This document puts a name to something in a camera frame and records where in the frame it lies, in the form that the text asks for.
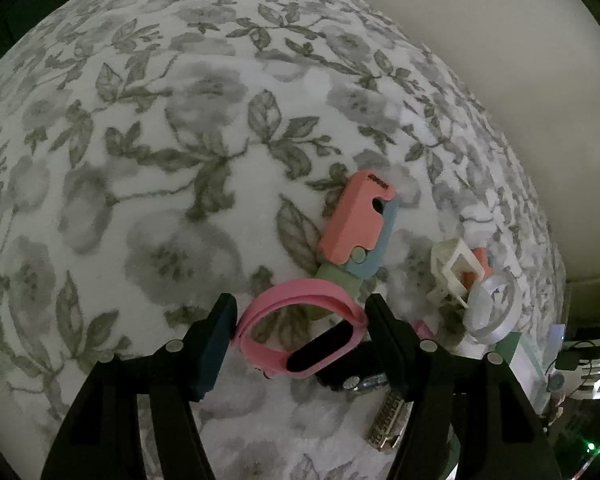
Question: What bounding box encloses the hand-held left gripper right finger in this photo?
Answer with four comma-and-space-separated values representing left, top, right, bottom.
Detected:
365, 294, 563, 480

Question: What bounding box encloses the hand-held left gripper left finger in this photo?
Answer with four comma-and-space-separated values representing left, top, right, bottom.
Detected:
40, 292, 238, 480

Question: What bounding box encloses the pink wristband with black screen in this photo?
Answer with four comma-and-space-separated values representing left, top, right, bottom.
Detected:
234, 277, 368, 378

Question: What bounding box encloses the coral blue green toy knife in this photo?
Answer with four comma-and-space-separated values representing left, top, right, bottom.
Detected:
312, 170, 399, 321

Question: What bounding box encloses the teal box with white inside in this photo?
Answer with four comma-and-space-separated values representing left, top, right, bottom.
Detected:
494, 332, 550, 406

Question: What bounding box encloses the silver metal wristwatch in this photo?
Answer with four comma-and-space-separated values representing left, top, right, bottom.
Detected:
320, 355, 415, 453

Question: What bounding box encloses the clear tape roll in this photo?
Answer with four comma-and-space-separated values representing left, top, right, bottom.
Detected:
462, 270, 523, 346

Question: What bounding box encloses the orange plastic piece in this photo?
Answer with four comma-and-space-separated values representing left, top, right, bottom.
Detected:
462, 247, 490, 286

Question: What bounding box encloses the black power adapter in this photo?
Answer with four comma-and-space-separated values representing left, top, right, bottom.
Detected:
557, 342, 598, 371

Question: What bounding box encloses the grey floral blanket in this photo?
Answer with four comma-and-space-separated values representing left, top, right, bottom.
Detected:
0, 0, 568, 480

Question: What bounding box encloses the white plastic frame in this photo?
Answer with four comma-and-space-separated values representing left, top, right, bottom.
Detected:
430, 239, 485, 306

